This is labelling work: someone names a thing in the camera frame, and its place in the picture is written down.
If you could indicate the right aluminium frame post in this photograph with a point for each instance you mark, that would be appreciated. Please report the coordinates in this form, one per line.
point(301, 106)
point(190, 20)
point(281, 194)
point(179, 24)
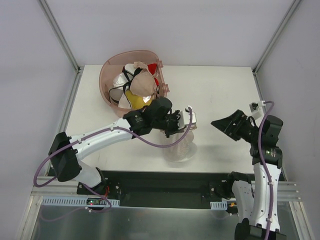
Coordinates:
point(277, 34)

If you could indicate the left white cable duct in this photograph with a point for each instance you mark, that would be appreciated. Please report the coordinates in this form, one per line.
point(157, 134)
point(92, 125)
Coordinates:
point(68, 201)

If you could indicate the white mesh laundry bag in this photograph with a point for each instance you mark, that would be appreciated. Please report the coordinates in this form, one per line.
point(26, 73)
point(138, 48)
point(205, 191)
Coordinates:
point(182, 151)

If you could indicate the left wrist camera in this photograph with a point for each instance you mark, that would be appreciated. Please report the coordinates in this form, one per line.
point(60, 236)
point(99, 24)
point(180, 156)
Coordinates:
point(188, 118)

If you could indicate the yellow bra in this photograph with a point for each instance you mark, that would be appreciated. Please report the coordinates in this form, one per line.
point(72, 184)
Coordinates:
point(137, 102)

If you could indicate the white cable duct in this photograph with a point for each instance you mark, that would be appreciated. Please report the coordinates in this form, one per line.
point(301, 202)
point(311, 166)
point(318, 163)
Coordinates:
point(68, 201)
point(219, 205)

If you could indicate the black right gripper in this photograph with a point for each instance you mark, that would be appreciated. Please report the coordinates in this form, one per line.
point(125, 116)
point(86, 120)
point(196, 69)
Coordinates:
point(240, 127)

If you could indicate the front aluminium frame rail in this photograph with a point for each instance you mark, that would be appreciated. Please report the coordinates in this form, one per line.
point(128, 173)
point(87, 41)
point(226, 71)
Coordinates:
point(56, 188)

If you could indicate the white bra black trim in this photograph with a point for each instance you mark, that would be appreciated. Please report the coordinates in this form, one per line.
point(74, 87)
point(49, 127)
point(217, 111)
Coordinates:
point(121, 83)

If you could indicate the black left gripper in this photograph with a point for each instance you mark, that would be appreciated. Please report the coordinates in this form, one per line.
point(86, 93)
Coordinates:
point(173, 122)

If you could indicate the left aluminium frame post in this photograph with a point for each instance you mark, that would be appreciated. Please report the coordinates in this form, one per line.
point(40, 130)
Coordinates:
point(59, 34)

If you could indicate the pink translucent plastic basket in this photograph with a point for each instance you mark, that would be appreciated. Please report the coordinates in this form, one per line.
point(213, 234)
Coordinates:
point(112, 78)

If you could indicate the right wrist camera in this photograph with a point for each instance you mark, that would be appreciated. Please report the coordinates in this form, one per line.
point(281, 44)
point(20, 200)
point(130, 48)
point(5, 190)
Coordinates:
point(256, 109)

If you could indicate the aluminium frame post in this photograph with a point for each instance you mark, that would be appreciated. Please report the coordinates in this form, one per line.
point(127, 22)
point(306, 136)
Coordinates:
point(277, 34)
point(59, 34)

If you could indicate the red bra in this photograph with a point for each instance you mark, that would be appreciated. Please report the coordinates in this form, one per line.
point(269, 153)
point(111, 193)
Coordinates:
point(153, 69)

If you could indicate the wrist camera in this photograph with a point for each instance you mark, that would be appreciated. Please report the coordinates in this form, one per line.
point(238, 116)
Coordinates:
point(188, 118)
point(256, 109)

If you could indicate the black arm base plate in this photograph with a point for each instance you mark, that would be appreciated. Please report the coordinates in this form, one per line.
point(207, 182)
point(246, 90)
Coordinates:
point(171, 190)

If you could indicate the right white cable duct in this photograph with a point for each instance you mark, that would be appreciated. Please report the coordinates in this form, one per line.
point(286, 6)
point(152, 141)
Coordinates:
point(219, 205)

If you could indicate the metal front sheet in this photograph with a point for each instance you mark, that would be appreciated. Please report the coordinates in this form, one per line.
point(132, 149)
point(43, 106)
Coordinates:
point(43, 222)

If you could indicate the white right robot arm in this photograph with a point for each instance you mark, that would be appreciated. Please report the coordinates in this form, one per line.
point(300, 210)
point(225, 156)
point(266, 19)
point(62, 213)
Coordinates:
point(256, 200)

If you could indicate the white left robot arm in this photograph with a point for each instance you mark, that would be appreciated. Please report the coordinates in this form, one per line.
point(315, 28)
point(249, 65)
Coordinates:
point(67, 152)

